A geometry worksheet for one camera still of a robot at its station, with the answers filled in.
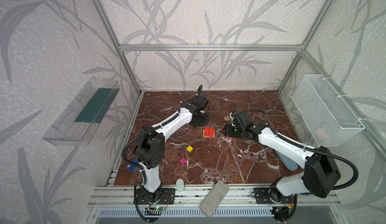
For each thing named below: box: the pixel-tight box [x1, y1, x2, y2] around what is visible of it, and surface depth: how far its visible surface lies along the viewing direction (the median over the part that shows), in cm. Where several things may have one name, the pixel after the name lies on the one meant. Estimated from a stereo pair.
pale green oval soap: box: [175, 178, 185, 192], surface depth 77 cm
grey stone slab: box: [199, 179, 230, 218], surface depth 72 cm
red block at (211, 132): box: [209, 127, 215, 138], surface depth 98 cm
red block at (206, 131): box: [204, 126, 210, 137], surface depth 98 cm
